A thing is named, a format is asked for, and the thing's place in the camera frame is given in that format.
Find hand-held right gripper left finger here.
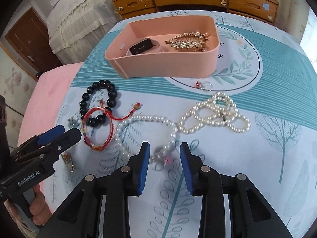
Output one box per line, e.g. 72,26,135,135
51,141,151,238

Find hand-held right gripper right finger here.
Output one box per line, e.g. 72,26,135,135
180,142,294,238

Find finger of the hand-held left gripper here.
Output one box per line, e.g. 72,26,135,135
17,128,82,165
15,125,65,157

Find small grey earrings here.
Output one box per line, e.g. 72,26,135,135
67,115,81,127

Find silver ring with pink gem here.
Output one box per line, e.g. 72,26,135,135
150,146,172,171

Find small gold earrings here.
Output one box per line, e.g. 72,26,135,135
61,154,75,173

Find long pearl necklace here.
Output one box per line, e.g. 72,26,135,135
114,115,179,158

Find red string bracelet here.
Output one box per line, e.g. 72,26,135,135
82,103,142,152

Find black bead bracelet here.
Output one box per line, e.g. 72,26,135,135
79,80,118,127

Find silver ring with red gem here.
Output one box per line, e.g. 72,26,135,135
194,81,213,91

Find pink jewelry box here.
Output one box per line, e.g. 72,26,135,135
104,15,220,79

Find person's left hand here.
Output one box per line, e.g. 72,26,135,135
28,184,52,226

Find pink blanket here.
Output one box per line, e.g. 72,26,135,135
23,62,83,214

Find brown wooden door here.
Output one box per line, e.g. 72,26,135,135
5,7,62,81

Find lace-covered cabinet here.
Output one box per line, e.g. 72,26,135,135
47,0,127,63

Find black smart watch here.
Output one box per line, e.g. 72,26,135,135
126,38,162,55

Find gold leaf hair clip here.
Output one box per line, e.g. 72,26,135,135
165,31,210,52

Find wooden desk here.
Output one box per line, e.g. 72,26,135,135
112,0,279,25

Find white floral curtain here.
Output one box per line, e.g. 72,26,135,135
299,6,317,66

